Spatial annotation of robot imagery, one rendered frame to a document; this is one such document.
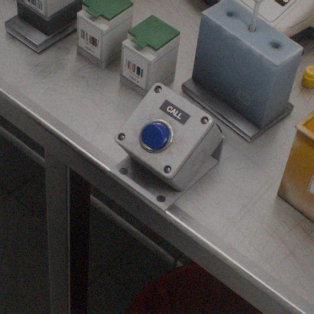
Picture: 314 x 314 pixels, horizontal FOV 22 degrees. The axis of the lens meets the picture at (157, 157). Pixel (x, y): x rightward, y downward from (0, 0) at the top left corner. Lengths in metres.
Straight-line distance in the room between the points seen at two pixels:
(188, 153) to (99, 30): 0.19
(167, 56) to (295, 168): 0.19
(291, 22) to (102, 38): 0.21
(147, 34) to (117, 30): 0.05
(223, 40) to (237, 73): 0.04
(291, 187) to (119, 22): 0.26
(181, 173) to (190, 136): 0.04
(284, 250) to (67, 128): 0.25
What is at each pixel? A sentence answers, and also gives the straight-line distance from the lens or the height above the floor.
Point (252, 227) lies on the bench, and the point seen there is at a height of 0.88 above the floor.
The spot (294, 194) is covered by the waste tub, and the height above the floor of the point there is 0.89.
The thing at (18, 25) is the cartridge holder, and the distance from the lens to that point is 0.92.
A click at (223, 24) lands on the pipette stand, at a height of 0.98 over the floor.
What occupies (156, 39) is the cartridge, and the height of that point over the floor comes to 0.94.
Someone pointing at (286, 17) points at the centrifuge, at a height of 0.92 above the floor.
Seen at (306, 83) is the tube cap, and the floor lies 0.88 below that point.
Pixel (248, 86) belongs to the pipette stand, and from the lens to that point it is 0.81.
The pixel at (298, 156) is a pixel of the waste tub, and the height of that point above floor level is 0.94.
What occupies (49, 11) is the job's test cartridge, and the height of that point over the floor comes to 0.92.
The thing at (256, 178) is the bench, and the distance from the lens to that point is 0.80.
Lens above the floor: 1.48
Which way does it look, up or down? 49 degrees down
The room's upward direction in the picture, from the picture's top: 7 degrees clockwise
